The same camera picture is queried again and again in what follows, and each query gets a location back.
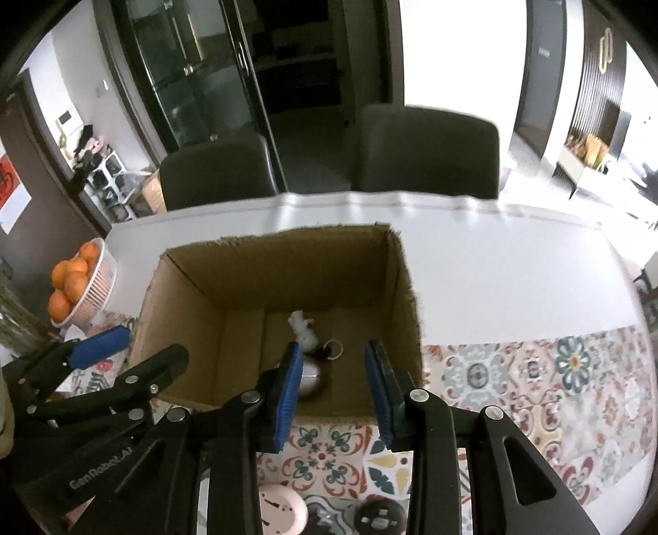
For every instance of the white tv console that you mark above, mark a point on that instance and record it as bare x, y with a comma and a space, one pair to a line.
591, 170

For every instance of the small cardboard box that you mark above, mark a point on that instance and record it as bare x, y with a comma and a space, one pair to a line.
154, 193

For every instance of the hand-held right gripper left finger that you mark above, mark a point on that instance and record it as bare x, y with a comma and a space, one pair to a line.
287, 396

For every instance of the silver round object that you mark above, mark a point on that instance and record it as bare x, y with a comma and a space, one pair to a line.
312, 375

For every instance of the grey door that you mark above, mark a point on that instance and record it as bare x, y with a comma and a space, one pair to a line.
540, 77

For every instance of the brown cardboard box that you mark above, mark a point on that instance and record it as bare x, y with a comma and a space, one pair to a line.
288, 288

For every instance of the black framed glass door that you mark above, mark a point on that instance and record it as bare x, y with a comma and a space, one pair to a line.
205, 77

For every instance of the dark grey chair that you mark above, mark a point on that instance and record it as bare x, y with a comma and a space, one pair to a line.
216, 172
426, 152

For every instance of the brown wooden door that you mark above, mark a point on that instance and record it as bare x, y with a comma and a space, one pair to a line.
41, 180

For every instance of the patterned table mat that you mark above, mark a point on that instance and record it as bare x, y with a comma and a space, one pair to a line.
540, 401

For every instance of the white items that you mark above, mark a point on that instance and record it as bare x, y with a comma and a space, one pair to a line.
285, 509

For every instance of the orange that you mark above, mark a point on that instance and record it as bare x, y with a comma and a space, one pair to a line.
60, 273
77, 286
89, 251
78, 266
58, 305

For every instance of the white shoe shelf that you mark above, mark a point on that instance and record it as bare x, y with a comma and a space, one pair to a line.
108, 185

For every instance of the white printed cloth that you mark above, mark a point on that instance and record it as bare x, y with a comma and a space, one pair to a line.
97, 375

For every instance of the dark slatted wall panel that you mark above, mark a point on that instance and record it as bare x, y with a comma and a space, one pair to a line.
601, 67

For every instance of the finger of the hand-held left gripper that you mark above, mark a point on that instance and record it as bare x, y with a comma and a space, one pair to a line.
100, 345
154, 373

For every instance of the white slatted fruit basket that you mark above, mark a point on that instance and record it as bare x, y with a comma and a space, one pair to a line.
95, 293

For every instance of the red wall poster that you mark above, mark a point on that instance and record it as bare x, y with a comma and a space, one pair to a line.
10, 190

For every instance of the black round object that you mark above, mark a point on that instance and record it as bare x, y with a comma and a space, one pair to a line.
380, 519

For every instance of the dark furniture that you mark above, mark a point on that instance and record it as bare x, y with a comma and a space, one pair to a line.
648, 288

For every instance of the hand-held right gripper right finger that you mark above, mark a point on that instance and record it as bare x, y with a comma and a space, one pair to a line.
378, 396

